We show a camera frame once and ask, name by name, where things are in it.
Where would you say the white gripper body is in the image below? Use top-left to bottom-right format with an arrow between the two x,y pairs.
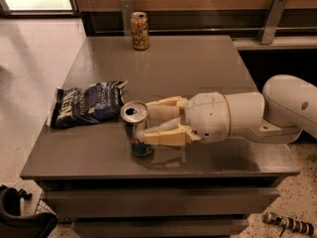
184,92 -> 230,144

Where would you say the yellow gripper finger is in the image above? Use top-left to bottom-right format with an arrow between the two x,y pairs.
136,118 -> 201,147
147,96 -> 187,120

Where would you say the red bull can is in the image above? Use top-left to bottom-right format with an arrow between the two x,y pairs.
120,100 -> 154,158

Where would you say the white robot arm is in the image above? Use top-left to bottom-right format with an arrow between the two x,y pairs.
136,74 -> 317,146

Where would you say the orange soda can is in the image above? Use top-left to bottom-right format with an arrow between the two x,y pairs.
131,12 -> 150,51

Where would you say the blue chip bag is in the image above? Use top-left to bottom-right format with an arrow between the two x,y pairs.
47,80 -> 127,128

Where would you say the grey drawer cabinet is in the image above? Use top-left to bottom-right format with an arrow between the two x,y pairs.
21,36 -> 299,238

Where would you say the black white striped tool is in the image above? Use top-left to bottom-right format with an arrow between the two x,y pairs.
262,211 -> 317,237

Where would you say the black chair base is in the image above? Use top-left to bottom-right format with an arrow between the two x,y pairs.
0,185 -> 57,238

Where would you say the left metal bracket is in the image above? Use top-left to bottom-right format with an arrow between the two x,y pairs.
120,0 -> 135,36

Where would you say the metal bracket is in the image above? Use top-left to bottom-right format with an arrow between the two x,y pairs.
260,0 -> 288,45
120,0 -> 135,36

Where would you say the right metal bracket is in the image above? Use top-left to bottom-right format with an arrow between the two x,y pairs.
260,0 -> 288,45

